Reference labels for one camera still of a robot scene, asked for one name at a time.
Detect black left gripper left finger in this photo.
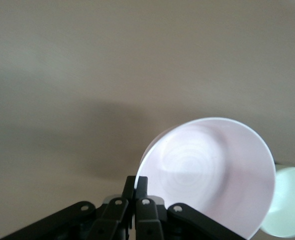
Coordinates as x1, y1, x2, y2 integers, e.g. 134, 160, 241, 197
0, 175, 136, 240

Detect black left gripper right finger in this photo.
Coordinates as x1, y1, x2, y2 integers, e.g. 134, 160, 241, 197
134, 176, 246, 240

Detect pink plastic cup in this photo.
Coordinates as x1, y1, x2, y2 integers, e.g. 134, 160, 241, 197
136, 116, 277, 240

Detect white plastic bowl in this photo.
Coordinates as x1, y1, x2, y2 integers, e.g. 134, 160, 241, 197
259, 166, 295, 238

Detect brown table cloth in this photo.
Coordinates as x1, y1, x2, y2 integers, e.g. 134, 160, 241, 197
0, 0, 295, 240

